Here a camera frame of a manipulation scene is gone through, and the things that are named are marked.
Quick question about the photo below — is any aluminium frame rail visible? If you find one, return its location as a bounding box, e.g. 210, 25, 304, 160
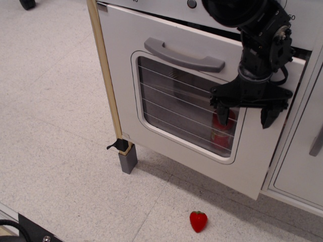
0, 203, 19, 236

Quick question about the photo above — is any white right cabinet door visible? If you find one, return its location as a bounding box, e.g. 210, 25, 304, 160
261, 52, 322, 214

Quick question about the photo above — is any grey right door handle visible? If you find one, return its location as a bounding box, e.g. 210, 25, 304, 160
309, 127, 323, 157

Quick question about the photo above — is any black base plate with screw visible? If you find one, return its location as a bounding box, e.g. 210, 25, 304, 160
18, 213, 63, 242

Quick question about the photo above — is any black cable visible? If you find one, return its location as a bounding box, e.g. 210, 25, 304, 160
0, 219, 33, 242

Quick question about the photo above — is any dark metal fork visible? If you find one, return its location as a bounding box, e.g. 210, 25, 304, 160
168, 71, 181, 79

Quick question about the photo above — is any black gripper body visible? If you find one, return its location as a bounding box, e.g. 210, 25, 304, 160
210, 76, 293, 111

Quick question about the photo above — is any red toy strawberry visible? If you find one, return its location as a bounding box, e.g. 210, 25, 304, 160
189, 211, 208, 233

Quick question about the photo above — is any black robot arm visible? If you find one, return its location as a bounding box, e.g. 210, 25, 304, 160
202, 1, 295, 129

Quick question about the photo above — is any red lidded spice jar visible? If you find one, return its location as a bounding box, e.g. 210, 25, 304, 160
210, 110, 236, 153

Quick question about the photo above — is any black caster wheel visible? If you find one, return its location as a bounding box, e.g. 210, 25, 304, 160
19, 0, 36, 10

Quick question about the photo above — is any grey round push button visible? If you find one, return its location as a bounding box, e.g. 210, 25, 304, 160
187, 0, 197, 9

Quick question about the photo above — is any white toy kitchen cabinet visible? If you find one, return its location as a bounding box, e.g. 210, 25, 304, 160
87, 1, 322, 216

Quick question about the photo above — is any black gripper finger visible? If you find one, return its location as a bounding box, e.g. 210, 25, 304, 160
217, 104, 230, 126
260, 108, 281, 129

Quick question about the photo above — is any grey cabinet foot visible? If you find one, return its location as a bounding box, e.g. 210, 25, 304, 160
119, 145, 138, 174

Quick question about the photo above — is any white oven door with window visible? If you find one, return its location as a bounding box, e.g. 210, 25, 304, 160
94, 1, 305, 199

